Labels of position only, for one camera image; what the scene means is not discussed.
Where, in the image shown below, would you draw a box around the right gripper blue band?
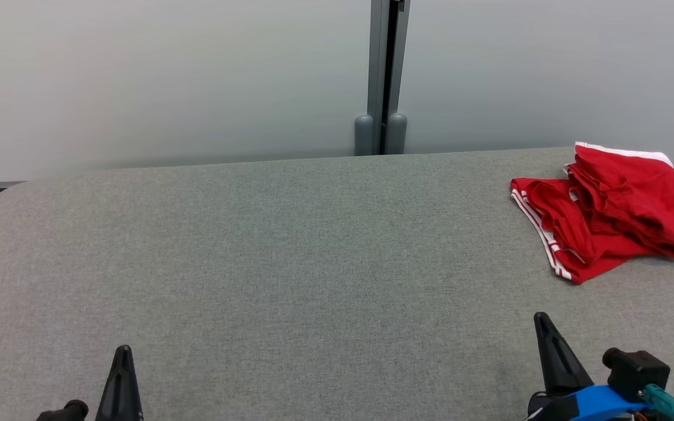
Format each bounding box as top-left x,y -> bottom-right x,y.
525,312 -> 648,421

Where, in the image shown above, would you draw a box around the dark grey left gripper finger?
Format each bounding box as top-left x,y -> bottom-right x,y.
95,345 -> 121,421
121,345 -> 145,421

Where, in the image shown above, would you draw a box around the red basketball jersey number 23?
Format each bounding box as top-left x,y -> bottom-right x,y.
510,177 -> 665,285

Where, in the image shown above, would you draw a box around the red shorts with white stripe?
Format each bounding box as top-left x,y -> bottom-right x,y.
565,142 -> 674,261

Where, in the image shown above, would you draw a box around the grey cylindrical door bumper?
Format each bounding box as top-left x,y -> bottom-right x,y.
385,113 -> 408,155
354,115 -> 375,156

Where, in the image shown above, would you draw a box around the green plug with black cable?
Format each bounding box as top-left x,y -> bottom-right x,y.
642,384 -> 674,421

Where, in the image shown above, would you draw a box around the grey partition door post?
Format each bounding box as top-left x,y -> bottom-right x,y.
366,0 -> 411,156

